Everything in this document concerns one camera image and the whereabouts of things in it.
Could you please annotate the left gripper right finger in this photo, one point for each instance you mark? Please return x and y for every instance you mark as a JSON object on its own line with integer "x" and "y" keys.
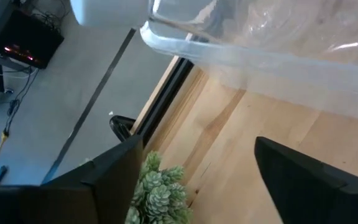
{"x": 322, "y": 199}

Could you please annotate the black aluminium table frame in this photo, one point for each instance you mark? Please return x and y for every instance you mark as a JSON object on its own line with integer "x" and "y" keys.
{"x": 163, "y": 99}

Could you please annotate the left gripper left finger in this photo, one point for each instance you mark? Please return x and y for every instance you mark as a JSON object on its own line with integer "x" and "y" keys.
{"x": 73, "y": 202}

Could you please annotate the black box red lights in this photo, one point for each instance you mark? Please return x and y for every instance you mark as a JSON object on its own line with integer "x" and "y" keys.
{"x": 26, "y": 40}

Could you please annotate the clear plastic storage bin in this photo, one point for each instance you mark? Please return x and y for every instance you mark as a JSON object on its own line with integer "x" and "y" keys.
{"x": 259, "y": 68}

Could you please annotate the green succulent plant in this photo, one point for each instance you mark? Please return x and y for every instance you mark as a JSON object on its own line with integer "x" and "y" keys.
{"x": 160, "y": 193}

